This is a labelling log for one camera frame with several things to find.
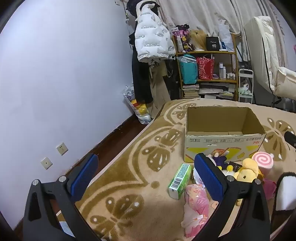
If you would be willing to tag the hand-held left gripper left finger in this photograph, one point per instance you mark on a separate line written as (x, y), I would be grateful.
(84, 177)

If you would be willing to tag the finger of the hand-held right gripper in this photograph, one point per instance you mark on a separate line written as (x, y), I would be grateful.
(291, 139)

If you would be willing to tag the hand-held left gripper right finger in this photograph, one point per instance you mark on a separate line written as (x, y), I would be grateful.
(209, 177)

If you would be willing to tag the cardboard box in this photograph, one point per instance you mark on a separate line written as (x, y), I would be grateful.
(222, 143)

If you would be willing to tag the pink swirl roll plush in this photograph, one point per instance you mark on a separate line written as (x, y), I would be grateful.
(262, 161)

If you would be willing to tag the yellow plush bear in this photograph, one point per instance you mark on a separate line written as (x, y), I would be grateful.
(248, 170)

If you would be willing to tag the doll in purple dress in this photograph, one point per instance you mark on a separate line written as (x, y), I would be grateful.
(219, 160)

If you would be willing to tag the green paper carton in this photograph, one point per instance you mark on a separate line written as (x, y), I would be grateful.
(180, 182)

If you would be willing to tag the beige patterned blanket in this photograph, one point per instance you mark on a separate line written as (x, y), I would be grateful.
(138, 166)

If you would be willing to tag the white cushion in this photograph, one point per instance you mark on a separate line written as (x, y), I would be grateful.
(288, 83)

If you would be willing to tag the black and white plush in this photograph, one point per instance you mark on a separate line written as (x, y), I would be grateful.
(285, 194)

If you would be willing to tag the white trolley cart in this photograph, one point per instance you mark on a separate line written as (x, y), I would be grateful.
(245, 98)

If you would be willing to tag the pile of papers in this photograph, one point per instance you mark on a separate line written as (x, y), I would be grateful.
(216, 92)

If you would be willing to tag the stack of books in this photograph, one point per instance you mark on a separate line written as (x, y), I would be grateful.
(190, 92)

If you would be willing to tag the clear plastic bag of toys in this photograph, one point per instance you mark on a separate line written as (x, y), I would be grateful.
(141, 111)

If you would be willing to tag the white folded mattress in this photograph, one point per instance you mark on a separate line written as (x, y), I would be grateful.
(261, 51)

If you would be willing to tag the row of cosmetic bottles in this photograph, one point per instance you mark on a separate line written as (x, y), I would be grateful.
(223, 71)

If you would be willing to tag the wooden shelf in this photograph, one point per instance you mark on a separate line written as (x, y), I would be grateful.
(234, 58)

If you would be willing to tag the black hanging garment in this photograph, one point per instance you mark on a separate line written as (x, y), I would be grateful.
(172, 85)

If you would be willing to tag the beige coat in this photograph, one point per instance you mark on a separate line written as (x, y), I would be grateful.
(159, 90)

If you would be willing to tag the teal bag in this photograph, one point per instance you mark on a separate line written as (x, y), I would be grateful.
(188, 71)

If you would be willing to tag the red patterned bag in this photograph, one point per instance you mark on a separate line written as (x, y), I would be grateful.
(205, 68)

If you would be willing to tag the black coat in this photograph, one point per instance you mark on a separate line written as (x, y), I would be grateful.
(141, 81)

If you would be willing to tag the white plastic bag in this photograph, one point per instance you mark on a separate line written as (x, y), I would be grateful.
(226, 37)

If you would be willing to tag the black box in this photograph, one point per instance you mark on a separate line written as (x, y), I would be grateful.
(212, 44)

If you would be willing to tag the blonde wig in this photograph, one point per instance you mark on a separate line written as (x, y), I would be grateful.
(199, 39)

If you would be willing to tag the purple packaged merchandise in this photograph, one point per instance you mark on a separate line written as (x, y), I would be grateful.
(182, 39)

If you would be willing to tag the white puffer jacket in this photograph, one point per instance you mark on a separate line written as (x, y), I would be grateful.
(152, 37)

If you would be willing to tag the beige curtain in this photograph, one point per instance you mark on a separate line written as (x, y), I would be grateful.
(196, 14)

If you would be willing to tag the wall power socket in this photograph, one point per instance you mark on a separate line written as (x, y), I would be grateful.
(62, 148)

